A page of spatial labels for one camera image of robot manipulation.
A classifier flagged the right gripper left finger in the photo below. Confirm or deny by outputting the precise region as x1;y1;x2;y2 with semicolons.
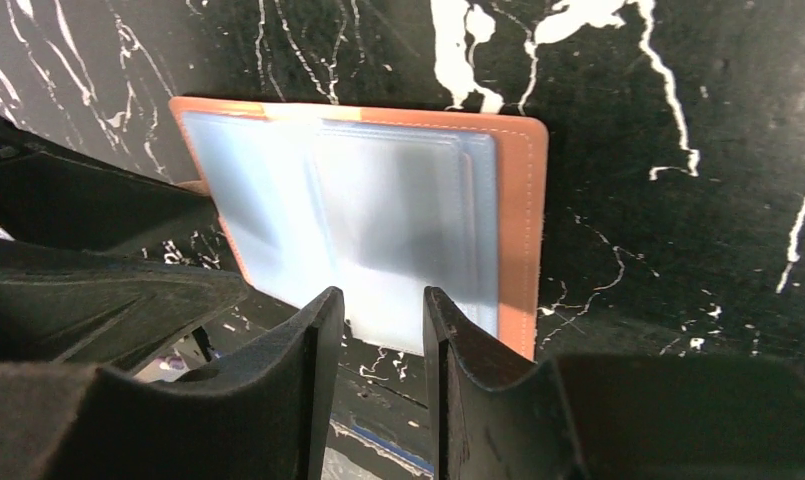
0;287;344;479

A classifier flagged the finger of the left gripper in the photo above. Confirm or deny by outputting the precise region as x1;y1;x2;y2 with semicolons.
0;239;249;373

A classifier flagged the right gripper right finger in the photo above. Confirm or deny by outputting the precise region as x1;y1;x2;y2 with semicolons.
423;287;805;479

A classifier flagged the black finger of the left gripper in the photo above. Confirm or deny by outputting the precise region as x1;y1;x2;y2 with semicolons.
0;115;217;251

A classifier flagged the brown leather card holder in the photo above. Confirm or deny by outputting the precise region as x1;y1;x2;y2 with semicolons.
169;96;549;358

